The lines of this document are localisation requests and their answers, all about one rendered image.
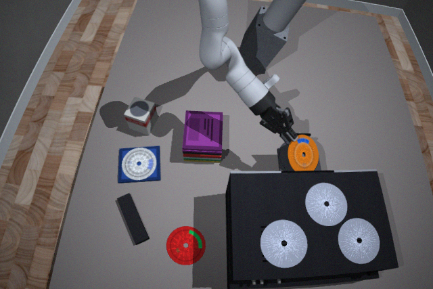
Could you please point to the black flat bar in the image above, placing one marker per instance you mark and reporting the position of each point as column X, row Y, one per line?
column 133, row 219

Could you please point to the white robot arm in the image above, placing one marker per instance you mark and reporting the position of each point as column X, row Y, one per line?
column 215, row 24

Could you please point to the red cd with green label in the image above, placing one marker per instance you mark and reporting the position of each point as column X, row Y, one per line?
column 190, row 255

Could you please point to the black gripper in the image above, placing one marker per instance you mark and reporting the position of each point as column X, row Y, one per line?
column 274, row 116

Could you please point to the orange cd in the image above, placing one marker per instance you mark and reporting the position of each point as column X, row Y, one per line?
column 303, row 144

